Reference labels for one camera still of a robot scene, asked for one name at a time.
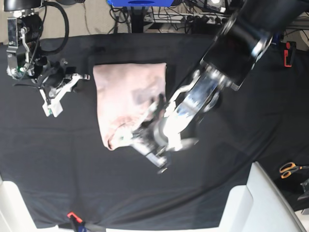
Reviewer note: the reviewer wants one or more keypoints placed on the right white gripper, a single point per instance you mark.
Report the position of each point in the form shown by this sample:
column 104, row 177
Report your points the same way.
column 57, row 79

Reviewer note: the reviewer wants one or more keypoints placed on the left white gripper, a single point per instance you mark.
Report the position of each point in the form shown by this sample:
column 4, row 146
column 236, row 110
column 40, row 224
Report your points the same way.
column 149, row 138

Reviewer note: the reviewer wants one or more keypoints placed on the pink T-shirt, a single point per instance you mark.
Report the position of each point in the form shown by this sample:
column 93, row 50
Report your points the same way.
column 125, row 93

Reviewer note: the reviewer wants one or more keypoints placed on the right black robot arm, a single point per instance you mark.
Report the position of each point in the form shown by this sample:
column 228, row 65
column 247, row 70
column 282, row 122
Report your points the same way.
column 28, row 63

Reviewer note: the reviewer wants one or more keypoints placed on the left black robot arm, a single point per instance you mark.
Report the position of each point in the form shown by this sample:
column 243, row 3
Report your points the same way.
column 235, row 50

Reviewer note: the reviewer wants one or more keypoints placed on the black table cloth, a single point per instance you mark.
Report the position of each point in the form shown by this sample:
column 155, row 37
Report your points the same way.
column 60, row 164

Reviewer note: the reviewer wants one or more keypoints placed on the white left chair armrest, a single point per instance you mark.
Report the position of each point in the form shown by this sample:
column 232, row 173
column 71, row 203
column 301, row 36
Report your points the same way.
column 14, row 215

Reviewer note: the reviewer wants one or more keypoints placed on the blue plastic box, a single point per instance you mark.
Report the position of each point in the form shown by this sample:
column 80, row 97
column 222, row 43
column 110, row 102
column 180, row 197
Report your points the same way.
column 140, row 3

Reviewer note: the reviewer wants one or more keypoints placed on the red black clamp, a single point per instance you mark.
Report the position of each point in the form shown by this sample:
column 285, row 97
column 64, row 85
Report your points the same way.
column 289, row 53

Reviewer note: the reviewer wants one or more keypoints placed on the orange handled scissors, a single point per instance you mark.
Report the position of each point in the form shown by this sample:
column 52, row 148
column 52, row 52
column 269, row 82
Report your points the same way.
column 289, row 168

